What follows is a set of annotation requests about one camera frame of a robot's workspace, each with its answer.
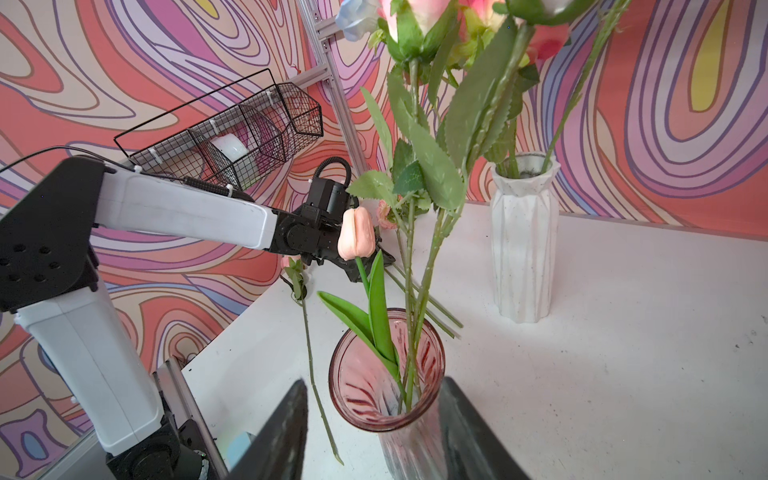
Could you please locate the white tape roll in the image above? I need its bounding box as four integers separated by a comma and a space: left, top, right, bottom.
210, 134, 249, 162

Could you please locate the peach tulip stem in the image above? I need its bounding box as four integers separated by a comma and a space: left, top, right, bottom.
318, 207, 402, 385

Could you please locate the light pink rose stem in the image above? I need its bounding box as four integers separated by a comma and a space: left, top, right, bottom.
344, 0, 460, 412

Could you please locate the purple glass vase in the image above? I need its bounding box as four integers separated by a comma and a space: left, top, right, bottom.
329, 321, 448, 479

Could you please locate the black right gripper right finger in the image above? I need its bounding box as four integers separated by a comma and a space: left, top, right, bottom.
438, 376, 530, 480

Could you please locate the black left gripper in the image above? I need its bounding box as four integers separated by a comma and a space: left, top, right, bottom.
269, 157, 361, 282

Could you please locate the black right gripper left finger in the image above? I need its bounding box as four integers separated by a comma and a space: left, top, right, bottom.
227, 380, 308, 480

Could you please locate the pile of artificial flowers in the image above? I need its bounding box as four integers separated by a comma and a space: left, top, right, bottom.
317, 204, 463, 479

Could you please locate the pink peach flower stem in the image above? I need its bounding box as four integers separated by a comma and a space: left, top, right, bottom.
541, 0, 632, 173

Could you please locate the white artificial rose stem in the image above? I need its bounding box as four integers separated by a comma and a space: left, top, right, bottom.
335, 0, 380, 42

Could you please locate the white ribbed vase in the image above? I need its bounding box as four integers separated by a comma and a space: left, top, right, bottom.
490, 152, 560, 323

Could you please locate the left black wire basket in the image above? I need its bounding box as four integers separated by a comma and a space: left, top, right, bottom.
114, 68, 323, 191

